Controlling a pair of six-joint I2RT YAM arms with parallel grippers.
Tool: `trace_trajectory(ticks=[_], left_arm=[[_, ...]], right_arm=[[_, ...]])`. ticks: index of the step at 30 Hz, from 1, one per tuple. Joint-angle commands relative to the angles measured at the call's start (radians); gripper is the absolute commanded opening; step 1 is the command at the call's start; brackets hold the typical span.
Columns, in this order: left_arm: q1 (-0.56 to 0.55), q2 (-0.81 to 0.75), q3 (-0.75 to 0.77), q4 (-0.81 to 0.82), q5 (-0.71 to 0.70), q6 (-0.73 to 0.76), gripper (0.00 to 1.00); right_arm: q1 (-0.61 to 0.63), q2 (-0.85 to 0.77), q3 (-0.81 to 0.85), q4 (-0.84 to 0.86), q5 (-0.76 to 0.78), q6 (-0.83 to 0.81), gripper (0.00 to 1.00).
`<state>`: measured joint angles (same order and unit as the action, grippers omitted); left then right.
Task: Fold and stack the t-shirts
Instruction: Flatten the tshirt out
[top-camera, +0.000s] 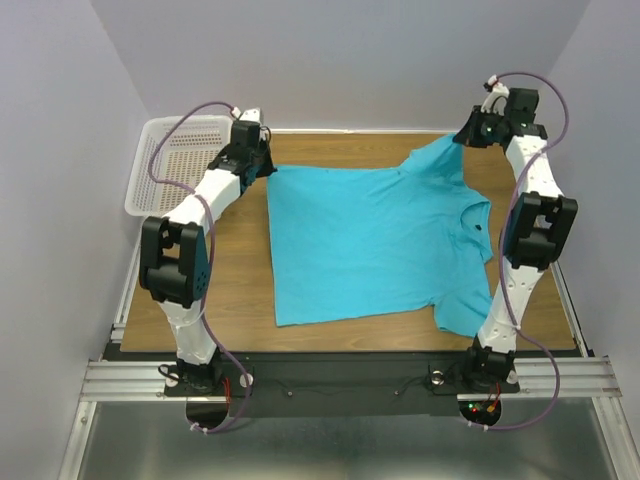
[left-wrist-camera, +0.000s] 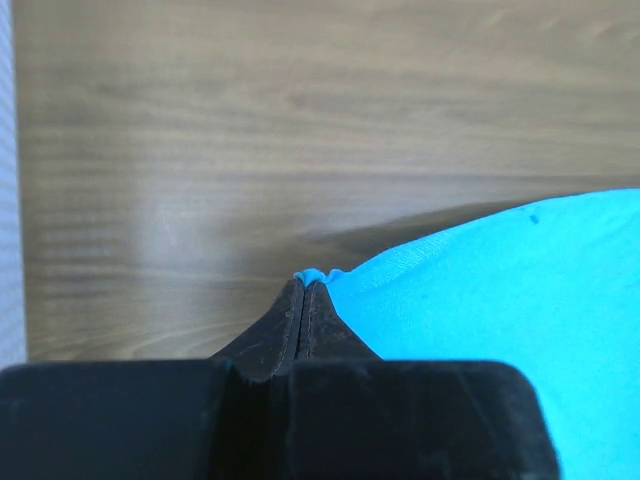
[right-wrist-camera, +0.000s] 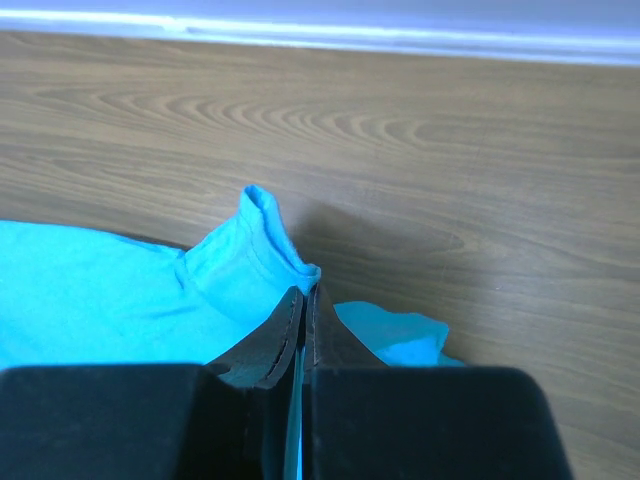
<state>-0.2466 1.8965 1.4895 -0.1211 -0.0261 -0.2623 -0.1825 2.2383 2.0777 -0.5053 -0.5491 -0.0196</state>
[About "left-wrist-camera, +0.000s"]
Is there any turquoise blue t shirt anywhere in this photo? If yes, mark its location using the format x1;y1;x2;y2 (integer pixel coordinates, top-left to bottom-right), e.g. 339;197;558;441
299;189;639;479

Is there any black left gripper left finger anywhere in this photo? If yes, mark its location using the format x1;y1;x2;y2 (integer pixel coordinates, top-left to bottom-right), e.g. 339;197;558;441
211;278;303;382

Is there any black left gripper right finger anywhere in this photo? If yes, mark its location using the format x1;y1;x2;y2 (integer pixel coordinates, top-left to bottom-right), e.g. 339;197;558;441
298;282;380;360

